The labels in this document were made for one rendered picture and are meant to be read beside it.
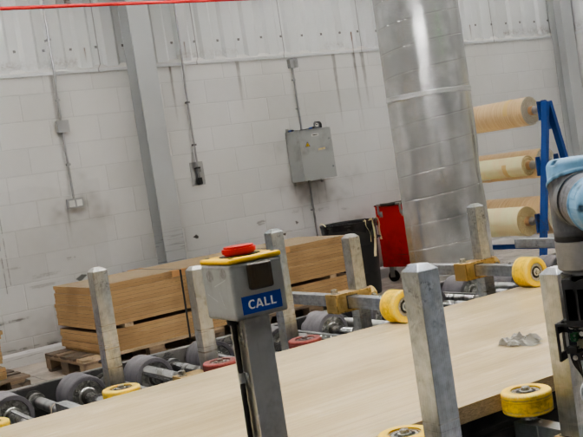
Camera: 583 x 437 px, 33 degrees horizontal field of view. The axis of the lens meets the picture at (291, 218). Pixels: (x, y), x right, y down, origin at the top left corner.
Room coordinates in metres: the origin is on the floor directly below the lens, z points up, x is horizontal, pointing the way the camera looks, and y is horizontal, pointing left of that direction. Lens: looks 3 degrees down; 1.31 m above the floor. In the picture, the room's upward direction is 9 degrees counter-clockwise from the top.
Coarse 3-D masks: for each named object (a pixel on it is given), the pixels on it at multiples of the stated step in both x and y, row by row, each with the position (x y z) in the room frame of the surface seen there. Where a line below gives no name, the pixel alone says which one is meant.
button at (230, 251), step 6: (228, 246) 1.13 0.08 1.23; (234, 246) 1.11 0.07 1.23; (240, 246) 1.11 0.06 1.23; (246, 246) 1.11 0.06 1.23; (252, 246) 1.11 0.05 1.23; (222, 252) 1.11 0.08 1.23; (228, 252) 1.11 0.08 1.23; (234, 252) 1.10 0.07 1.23; (240, 252) 1.10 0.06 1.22; (246, 252) 1.11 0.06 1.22
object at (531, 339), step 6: (516, 336) 1.90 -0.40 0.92; (522, 336) 1.90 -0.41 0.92; (528, 336) 1.88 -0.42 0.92; (534, 336) 1.90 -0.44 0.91; (504, 342) 1.90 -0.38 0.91; (510, 342) 1.88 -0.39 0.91; (516, 342) 1.88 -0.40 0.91; (522, 342) 1.88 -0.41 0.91; (528, 342) 1.87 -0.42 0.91; (534, 342) 1.87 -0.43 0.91; (540, 342) 1.87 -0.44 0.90
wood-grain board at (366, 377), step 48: (528, 288) 2.56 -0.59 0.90; (336, 336) 2.28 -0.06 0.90; (384, 336) 2.19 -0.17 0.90; (480, 336) 2.03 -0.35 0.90; (192, 384) 1.99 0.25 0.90; (288, 384) 1.85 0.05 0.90; (336, 384) 1.79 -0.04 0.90; (384, 384) 1.73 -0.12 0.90; (480, 384) 1.63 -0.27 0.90; (0, 432) 1.82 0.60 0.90; (48, 432) 1.76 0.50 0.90; (96, 432) 1.70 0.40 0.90; (144, 432) 1.65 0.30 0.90; (192, 432) 1.60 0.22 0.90; (240, 432) 1.56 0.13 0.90; (288, 432) 1.51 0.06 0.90; (336, 432) 1.47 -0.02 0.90
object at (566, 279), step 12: (564, 276) 1.30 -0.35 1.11; (564, 288) 1.27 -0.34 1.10; (576, 288) 1.26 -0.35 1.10; (564, 300) 1.27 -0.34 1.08; (576, 300) 1.26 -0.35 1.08; (576, 312) 1.29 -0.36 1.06; (564, 324) 1.28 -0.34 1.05; (576, 324) 1.27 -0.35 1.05; (564, 336) 1.30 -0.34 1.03; (576, 336) 1.28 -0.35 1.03; (564, 348) 1.30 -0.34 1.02; (576, 348) 1.28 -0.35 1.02; (564, 360) 1.29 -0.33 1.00; (576, 360) 1.29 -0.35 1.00
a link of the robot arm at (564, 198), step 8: (576, 176) 1.23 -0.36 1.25; (568, 184) 1.23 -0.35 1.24; (576, 184) 1.19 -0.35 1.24; (560, 192) 1.25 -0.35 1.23; (568, 192) 1.20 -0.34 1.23; (576, 192) 1.17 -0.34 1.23; (560, 200) 1.24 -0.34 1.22; (568, 200) 1.19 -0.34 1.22; (576, 200) 1.16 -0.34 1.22; (560, 208) 1.24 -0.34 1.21; (568, 208) 1.19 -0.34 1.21; (576, 208) 1.16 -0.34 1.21; (568, 216) 1.21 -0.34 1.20; (576, 216) 1.17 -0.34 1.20; (576, 224) 1.19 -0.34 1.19
